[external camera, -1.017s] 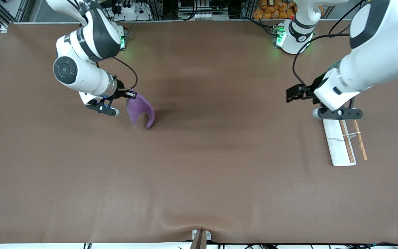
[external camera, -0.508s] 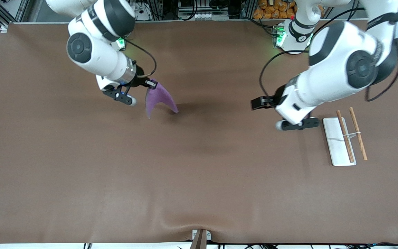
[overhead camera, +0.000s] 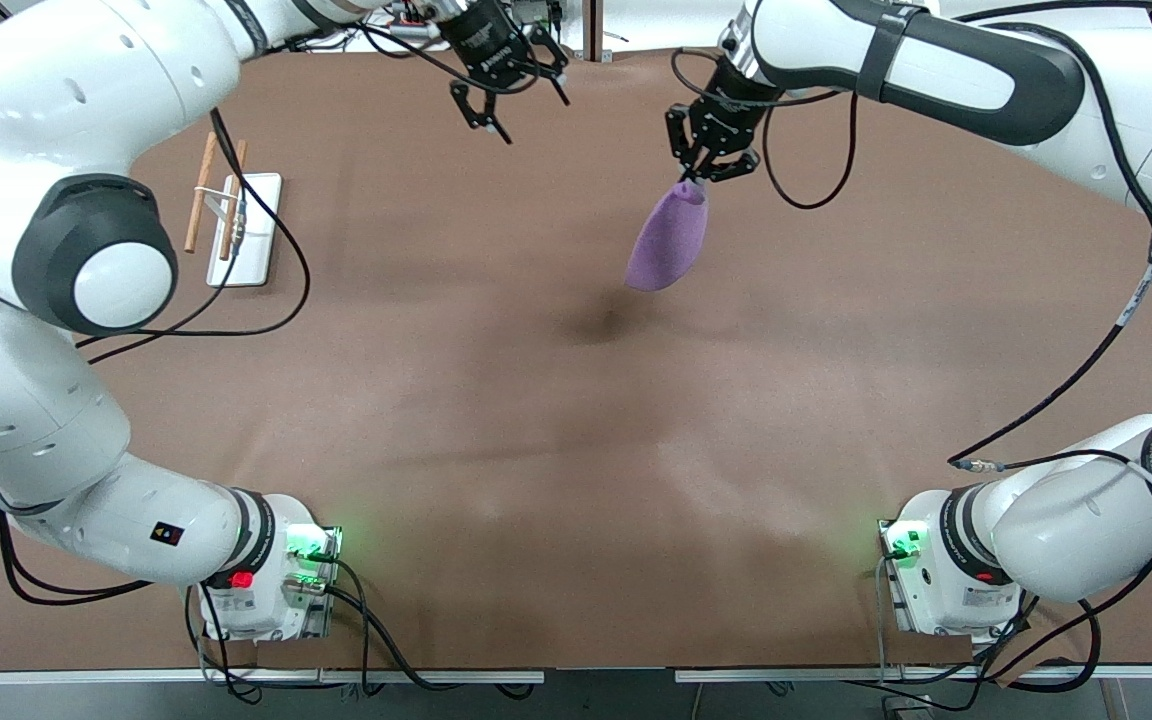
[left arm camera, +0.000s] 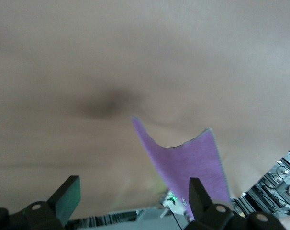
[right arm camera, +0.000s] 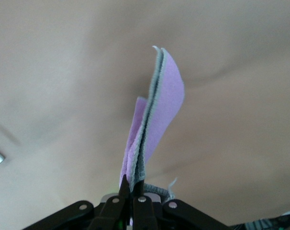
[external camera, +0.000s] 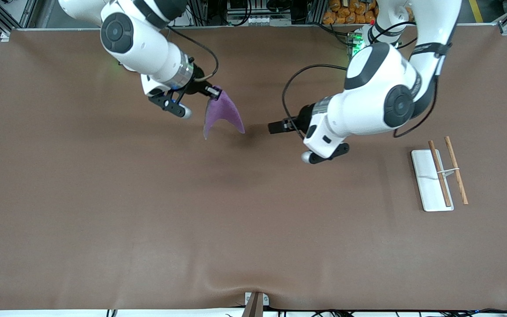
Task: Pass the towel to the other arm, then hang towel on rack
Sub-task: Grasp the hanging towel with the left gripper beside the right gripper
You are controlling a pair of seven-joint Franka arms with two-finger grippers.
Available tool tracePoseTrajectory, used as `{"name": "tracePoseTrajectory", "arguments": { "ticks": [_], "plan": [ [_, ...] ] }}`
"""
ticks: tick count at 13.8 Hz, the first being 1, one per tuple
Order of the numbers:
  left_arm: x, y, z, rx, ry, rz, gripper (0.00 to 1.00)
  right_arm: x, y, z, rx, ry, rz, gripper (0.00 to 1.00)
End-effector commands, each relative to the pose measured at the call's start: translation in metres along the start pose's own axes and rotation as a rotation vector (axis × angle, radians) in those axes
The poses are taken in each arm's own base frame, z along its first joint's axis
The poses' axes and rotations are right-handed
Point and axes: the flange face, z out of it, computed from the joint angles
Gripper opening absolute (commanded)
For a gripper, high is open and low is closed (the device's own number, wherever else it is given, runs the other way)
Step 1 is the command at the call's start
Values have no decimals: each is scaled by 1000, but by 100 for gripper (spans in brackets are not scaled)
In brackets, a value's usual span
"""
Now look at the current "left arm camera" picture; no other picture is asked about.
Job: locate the aluminium frame beams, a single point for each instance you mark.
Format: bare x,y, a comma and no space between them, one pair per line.
274,187

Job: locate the purple microfibre towel grey edge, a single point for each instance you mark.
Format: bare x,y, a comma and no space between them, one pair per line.
183,167

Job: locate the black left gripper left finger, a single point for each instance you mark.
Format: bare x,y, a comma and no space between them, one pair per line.
66,198

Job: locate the brown table cover mat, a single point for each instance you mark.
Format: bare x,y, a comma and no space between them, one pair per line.
111,60

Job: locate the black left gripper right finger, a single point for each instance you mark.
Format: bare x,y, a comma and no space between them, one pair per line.
200,203

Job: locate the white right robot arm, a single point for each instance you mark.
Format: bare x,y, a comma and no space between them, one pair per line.
173,203

